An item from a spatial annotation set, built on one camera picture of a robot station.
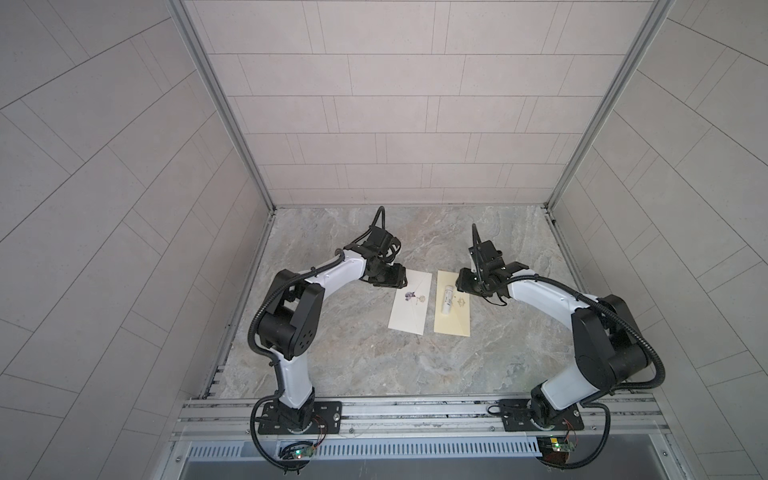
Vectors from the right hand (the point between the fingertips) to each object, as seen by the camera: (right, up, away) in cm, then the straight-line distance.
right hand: (457, 284), depth 91 cm
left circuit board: (-40, -32, -26) cm, 57 cm away
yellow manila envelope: (-2, -8, -2) cm, 8 cm away
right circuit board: (+18, -34, -23) cm, 45 cm away
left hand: (-15, +2, 0) cm, 15 cm away
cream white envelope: (-14, -5, 0) cm, 15 cm away
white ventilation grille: (+6, -33, -23) cm, 41 cm away
